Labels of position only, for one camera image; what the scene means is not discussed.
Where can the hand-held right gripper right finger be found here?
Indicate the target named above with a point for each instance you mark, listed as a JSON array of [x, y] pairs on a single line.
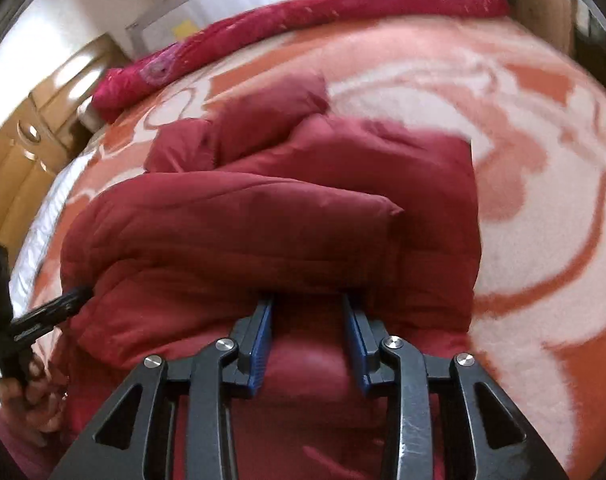
[[357, 345]]

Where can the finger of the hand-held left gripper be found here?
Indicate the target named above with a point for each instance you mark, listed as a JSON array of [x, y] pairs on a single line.
[[73, 300]]

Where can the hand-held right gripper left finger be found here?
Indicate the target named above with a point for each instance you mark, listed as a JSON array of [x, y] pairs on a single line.
[[262, 345]]

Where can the dark red padded jacket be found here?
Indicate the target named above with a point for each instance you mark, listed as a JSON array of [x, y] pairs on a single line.
[[233, 235]]

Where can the person's left forearm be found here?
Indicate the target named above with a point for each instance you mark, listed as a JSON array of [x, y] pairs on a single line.
[[23, 455]]

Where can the person's left hand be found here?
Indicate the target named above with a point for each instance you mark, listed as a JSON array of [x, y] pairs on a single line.
[[18, 405]]

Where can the white grey pillow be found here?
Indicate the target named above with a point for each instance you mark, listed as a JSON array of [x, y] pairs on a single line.
[[38, 240]]

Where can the wooden headboard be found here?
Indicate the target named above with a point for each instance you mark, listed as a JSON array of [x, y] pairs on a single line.
[[13, 160]]

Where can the orange and white floral blanket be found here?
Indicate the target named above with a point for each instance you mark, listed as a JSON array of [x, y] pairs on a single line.
[[533, 210]]

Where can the rolled pink floral quilt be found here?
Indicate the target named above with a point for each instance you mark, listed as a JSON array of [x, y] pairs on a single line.
[[263, 30]]

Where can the grey bed guard rail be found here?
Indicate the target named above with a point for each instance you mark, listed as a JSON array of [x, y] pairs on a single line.
[[138, 35]]

